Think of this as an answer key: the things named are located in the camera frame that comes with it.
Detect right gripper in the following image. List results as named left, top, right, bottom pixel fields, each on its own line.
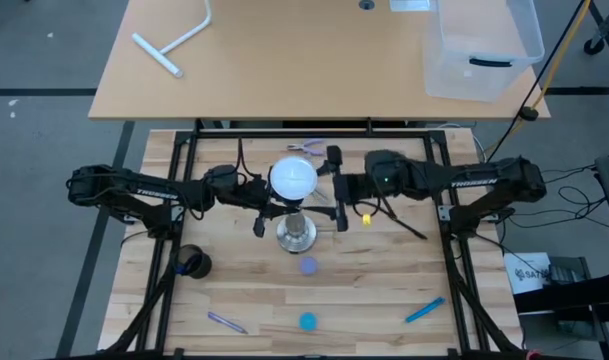
left=303, top=144, right=371, bottom=234

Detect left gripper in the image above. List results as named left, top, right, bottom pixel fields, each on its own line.
left=235, top=174, right=298, bottom=239

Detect silver lamp stand black socket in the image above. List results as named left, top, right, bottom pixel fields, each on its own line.
left=275, top=197, right=319, bottom=255

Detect white lightbulb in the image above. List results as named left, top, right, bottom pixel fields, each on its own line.
left=268, top=155, right=319, bottom=202

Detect purple pliers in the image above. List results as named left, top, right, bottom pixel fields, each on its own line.
left=286, top=138, right=326, bottom=156

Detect purple candle jar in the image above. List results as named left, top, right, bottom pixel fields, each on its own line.
left=299, top=256, right=320, bottom=277

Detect black thin stick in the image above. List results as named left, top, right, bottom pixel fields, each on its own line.
left=387, top=213, right=429, bottom=241

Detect black cylinder cup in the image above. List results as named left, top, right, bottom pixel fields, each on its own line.
left=175, top=243, right=213, bottom=280

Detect blue candle glass jar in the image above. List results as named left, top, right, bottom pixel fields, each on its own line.
left=298, top=311, right=319, bottom=333

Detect purple pen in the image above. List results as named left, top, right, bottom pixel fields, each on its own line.
left=207, top=311, right=249, bottom=335

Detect tan wooden desk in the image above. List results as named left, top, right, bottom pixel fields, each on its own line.
left=87, top=0, right=552, bottom=122

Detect blue pen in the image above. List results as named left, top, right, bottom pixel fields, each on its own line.
left=405, top=296, right=447, bottom=324

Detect white pipe stand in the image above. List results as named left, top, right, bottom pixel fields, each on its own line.
left=131, top=0, right=214, bottom=79

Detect white printed box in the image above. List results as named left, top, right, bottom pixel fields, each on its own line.
left=503, top=251, right=553, bottom=295

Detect clear plastic bin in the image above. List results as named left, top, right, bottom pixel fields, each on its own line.
left=422, top=0, right=545, bottom=102

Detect dark grey box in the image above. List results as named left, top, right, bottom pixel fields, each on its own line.
left=548, top=255, right=593, bottom=287

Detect black beam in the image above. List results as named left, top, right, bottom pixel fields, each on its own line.
left=512, top=272, right=609, bottom=322

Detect black caster leg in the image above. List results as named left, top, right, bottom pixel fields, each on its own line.
left=582, top=0, right=609, bottom=56

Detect black aluminium frame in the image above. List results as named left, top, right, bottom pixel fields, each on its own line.
left=103, top=118, right=525, bottom=360

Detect black floor cable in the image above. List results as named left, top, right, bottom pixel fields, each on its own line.
left=498, top=163, right=609, bottom=232

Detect black hanging cable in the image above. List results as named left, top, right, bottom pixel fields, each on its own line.
left=481, top=0, right=588, bottom=174

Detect yellow cable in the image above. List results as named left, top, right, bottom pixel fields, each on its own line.
left=531, top=0, right=593, bottom=109

